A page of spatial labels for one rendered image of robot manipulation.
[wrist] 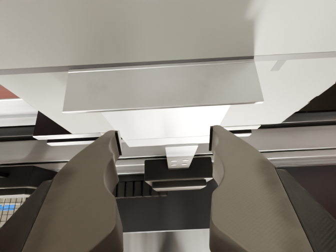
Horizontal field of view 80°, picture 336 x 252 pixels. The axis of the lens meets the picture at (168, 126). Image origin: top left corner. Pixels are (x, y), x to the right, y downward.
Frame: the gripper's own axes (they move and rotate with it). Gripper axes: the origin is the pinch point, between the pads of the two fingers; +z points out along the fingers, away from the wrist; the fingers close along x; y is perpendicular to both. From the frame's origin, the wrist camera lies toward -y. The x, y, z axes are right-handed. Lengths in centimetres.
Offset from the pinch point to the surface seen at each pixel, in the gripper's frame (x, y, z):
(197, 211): 8, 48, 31
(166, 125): 0.1, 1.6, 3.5
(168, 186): -0.3, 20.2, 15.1
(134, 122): -2.3, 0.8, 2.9
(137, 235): -2.6, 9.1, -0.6
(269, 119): 8.4, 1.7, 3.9
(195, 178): 4.4, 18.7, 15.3
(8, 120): -16.8, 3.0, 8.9
